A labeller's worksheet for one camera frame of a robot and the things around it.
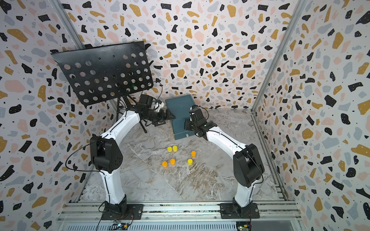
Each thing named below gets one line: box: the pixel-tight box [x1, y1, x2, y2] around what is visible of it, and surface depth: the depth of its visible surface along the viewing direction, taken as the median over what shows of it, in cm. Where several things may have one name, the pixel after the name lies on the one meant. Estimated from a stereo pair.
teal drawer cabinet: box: [165, 94, 196, 141], surface depth 97 cm
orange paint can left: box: [161, 161, 169, 169], surface depth 91 cm
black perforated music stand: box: [50, 40, 154, 106], surface depth 75 cm
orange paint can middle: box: [170, 158, 176, 167], surface depth 92 cm
